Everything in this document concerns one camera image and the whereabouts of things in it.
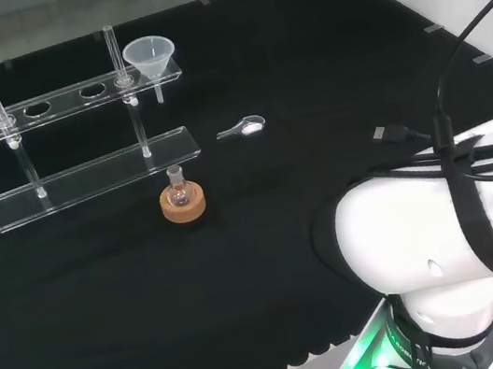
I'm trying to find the translucent plastic funnel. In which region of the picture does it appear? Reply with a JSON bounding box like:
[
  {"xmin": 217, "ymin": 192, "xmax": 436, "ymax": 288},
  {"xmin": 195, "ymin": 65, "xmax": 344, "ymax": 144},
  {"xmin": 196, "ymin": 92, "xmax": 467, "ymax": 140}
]
[{"xmin": 120, "ymin": 34, "xmax": 183, "ymax": 109}]

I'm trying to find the clear weighing funnel with powder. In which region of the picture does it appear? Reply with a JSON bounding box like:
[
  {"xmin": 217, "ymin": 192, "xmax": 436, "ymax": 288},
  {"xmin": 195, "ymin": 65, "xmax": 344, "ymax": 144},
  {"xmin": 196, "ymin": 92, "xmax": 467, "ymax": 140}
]
[{"xmin": 213, "ymin": 112, "xmax": 268, "ymax": 142}]

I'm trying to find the clear acrylic funnel stand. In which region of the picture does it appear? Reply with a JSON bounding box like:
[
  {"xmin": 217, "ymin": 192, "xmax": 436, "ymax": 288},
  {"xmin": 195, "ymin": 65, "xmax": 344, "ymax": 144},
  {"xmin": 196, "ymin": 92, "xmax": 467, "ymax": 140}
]
[{"xmin": 0, "ymin": 13, "xmax": 210, "ymax": 234}]

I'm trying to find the small round-bottom glass flask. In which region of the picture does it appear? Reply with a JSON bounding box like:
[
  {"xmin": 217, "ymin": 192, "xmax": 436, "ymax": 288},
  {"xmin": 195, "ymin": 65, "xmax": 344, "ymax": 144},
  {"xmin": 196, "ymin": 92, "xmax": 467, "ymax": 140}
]
[{"xmin": 162, "ymin": 163, "xmax": 194, "ymax": 209}]

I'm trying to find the black bench cloth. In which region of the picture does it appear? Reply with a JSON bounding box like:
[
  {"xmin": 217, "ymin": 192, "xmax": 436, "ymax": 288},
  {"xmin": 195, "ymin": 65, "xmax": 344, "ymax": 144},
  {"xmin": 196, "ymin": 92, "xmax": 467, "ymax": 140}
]
[{"xmin": 0, "ymin": 0, "xmax": 493, "ymax": 369}]

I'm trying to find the black USB cable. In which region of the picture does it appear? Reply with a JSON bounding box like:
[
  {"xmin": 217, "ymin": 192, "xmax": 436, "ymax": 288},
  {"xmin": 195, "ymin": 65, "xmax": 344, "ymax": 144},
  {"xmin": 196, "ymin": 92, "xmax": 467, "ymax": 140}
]
[{"xmin": 370, "ymin": 116, "xmax": 440, "ymax": 155}]

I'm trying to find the cork ring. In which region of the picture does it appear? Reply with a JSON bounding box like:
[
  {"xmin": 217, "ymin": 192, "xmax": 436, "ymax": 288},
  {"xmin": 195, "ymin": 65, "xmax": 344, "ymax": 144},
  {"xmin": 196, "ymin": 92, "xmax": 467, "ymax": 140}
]
[{"xmin": 157, "ymin": 179, "xmax": 211, "ymax": 228}]

